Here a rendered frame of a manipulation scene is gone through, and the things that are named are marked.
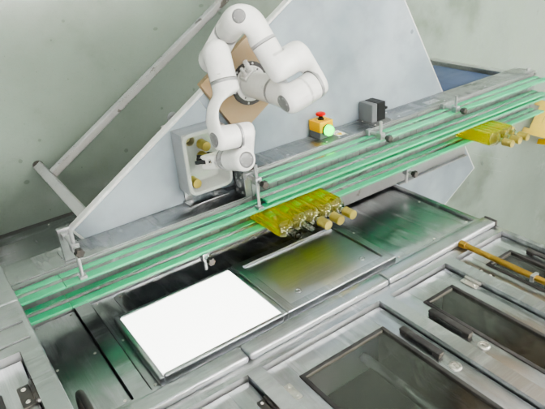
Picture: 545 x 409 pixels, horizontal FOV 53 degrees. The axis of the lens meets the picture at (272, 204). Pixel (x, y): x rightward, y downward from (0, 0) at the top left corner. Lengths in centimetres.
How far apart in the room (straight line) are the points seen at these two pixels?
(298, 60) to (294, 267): 69
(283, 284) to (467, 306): 58
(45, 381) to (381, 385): 85
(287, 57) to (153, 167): 59
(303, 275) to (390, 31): 115
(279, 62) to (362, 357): 92
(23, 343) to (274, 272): 93
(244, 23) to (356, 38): 71
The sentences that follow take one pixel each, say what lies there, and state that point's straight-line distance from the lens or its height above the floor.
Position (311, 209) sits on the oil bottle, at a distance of 194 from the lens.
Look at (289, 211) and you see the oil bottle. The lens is 194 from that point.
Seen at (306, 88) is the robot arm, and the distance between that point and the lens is 177.
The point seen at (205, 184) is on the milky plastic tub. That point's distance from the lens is 198.
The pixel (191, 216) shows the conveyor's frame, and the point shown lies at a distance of 192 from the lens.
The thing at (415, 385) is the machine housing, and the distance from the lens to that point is 157.
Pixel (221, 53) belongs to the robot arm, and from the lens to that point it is 172.
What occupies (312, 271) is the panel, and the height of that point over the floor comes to 119.
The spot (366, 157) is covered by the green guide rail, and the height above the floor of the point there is 92.
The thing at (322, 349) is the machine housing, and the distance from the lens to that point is 165.
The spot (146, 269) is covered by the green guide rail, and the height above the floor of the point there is 92.
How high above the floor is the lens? 243
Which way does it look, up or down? 48 degrees down
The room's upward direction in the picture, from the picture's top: 120 degrees clockwise
